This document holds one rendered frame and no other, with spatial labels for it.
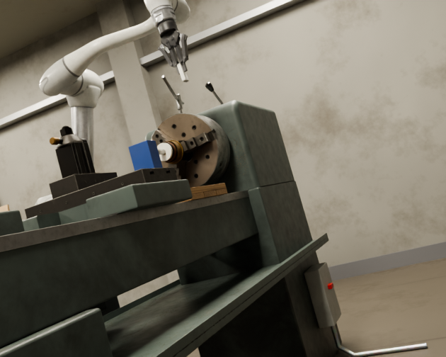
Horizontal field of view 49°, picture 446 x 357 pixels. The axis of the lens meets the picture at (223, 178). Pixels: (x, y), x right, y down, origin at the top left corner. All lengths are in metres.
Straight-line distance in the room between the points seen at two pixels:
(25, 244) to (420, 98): 3.64
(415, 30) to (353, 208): 1.50
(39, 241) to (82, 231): 0.13
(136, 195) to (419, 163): 3.27
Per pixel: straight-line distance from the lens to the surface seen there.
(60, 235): 1.08
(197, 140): 1.94
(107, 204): 1.26
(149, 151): 1.71
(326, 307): 2.34
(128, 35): 2.18
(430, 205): 4.26
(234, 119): 2.09
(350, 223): 4.30
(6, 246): 0.98
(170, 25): 1.99
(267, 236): 2.06
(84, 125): 2.34
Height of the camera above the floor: 0.80
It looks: 4 degrees up
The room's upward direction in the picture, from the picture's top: 16 degrees counter-clockwise
